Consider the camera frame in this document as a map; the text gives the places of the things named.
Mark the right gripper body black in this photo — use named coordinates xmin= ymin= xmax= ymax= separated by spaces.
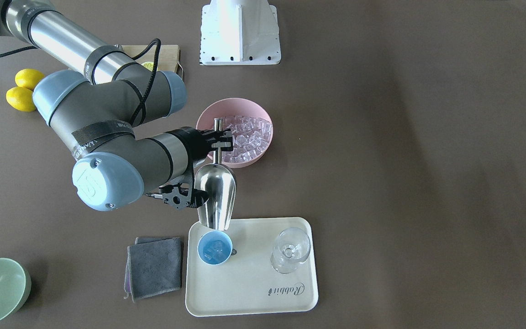
xmin=159 ymin=127 xmax=232 ymax=209

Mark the pink bowl with ice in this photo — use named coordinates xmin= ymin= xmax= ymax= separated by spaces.
xmin=196 ymin=98 xmax=274 ymax=168

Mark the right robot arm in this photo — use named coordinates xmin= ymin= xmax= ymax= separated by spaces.
xmin=0 ymin=0 xmax=232 ymax=211

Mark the metal ice scoop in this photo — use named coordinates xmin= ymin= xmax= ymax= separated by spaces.
xmin=195 ymin=118 xmax=236 ymax=231

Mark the light blue cup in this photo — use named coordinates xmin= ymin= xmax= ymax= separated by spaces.
xmin=197 ymin=230 xmax=234 ymax=265

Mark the grey folded cloth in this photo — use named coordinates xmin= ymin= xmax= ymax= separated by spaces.
xmin=123 ymin=237 xmax=183 ymax=302

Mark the whole lemon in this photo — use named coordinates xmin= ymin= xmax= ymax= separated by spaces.
xmin=14 ymin=68 xmax=46 ymax=91
xmin=5 ymin=87 xmax=37 ymax=112

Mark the half lemon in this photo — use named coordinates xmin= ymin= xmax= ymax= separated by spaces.
xmin=142 ymin=62 xmax=159 ymax=71

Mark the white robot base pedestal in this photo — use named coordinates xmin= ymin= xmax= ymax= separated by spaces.
xmin=199 ymin=0 xmax=282 ymax=65

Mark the whole lemon far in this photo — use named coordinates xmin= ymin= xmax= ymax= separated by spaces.
xmin=14 ymin=68 xmax=46 ymax=91

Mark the clear wine glass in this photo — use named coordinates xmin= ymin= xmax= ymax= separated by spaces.
xmin=270 ymin=227 xmax=311 ymax=274

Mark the wooden cutting board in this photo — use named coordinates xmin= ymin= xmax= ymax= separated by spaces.
xmin=116 ymin=44 xmax=184 ymax=80

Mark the whole lemon near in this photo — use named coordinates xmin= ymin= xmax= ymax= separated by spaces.
xmin=5 ymin=87 xmax=37 ymax=112

